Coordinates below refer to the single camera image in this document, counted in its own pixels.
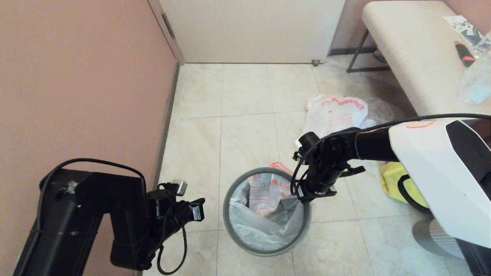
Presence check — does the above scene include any grey trash can ring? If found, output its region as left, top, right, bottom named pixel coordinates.
left=223, top=167, right=312, bottom=256

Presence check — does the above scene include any white red-print trash bag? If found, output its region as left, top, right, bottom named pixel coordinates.
left=295, top=94, right=369, bottom=148

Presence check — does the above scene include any white plastic bag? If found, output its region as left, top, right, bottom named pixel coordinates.
left=229, top=162, right=307, bottom=251

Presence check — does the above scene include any yellow fabric tote bag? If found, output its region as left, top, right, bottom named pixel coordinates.
left=381, top=161, right=431, bottom=209

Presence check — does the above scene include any clear bag with black items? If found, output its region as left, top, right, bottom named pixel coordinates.
left=361, top=98, right=407, bottom=129

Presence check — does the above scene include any pale ribbed bin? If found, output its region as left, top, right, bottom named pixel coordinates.
left=412, top=218, right=465, bottom=259

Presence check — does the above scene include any beige bench with metal legs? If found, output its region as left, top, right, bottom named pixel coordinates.
left=346, top=0, right=491, bottom=129

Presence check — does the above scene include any white door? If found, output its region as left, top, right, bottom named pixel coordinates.
left=159, top=0, right=346, bottom=64

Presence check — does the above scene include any clear plastic water bottle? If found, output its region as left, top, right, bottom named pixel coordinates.
left=456, top=33, right=491, bottom=106

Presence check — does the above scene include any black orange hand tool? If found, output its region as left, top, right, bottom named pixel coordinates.
left=455, top=40, right=476, bottom=67

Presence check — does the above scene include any black white printed leaflet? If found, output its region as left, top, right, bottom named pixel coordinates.
left=443, top=15, right=484, bottom=47

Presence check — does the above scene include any black cylindrical left wrist camera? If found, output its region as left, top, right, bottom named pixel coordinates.
left=146, top=179, right=188, bottom=219

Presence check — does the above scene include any black cylindrical wrist camera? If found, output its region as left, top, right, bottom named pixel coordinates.
left=298, top=132, right=321, bottom=153
left=146, top=179, right=188, bottom=219

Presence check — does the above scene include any black cylindrical right wrist camera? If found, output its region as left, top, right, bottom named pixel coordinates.
left=298, top=132, right=321, bottom=153

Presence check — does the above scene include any grey wall baseboard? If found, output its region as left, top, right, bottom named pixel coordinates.
left=134, top=63, right=181, bottom=276

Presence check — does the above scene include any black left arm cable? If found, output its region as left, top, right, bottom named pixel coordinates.
left=38, top=158, right=188, bottom=275

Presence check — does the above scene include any grey door frame strip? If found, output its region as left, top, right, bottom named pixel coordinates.
left=149, top=0, right=186, bottom=66

